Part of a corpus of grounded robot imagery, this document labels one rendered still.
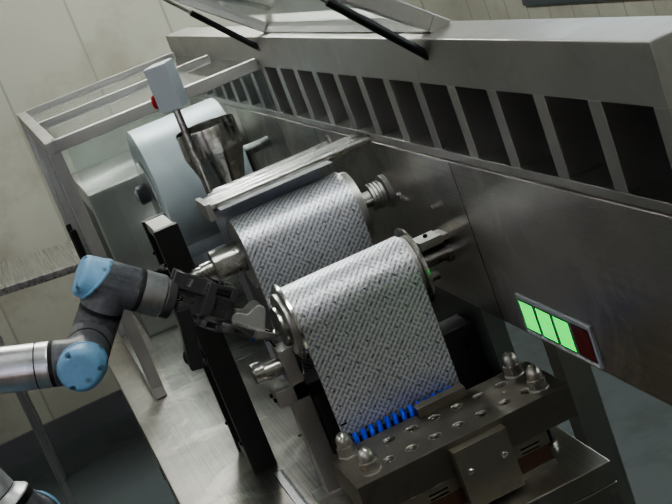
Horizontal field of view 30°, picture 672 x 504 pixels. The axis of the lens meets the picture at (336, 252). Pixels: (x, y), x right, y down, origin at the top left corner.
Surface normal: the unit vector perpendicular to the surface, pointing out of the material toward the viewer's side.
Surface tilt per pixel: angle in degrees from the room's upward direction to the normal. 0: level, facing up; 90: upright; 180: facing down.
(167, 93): 90
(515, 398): 0
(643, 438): 0
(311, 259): 92
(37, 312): 90
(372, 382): 90
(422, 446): 0
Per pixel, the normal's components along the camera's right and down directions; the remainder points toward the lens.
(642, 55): -0.89, 0.40
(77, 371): 0.09, 0.26
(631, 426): -0.34, -0.90
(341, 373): 0.30, 0.16
